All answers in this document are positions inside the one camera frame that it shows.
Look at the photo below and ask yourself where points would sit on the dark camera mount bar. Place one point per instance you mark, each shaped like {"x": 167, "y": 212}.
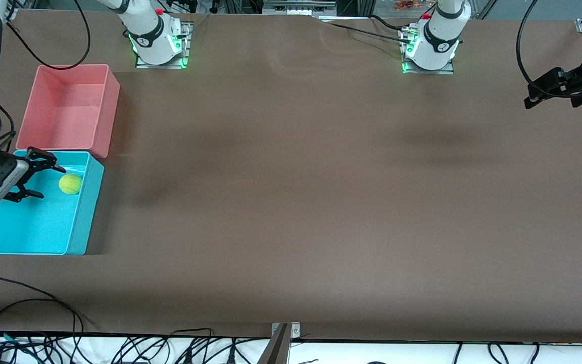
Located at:
{"x": 276, "y": 351}

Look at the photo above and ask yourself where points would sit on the grey metal box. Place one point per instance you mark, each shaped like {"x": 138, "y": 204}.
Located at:
{"x": 298, "y": 7}

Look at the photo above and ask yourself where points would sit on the pink plastic bin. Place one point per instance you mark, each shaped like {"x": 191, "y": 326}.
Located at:
{"x": 74, "y": 101}

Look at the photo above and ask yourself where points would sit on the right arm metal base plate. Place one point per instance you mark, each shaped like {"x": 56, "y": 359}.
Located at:
{"x": 187, "y": 45}

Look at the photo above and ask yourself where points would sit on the yellow tennis ball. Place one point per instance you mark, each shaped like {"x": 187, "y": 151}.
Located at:
{"x": 70, "y": 184}

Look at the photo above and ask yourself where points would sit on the clear box with orange parts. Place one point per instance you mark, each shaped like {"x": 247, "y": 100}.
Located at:
{"x": 409, "y": 5}

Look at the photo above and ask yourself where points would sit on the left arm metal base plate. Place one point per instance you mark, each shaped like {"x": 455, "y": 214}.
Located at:
{"x": 427, "y": 72}

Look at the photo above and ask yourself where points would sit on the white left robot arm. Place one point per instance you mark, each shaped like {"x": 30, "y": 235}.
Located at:
{"x": 440, "y": 40}

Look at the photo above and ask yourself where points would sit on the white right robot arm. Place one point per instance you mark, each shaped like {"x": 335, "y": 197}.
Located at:
{"x": 152, "y": 30}

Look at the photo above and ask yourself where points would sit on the blue plastic bin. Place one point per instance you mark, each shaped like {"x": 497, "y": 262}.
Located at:
{"x": 38, "y": 222}

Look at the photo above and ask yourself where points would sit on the metal table bracket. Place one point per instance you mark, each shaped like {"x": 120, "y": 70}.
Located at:
{"x": 295, "y": 329}

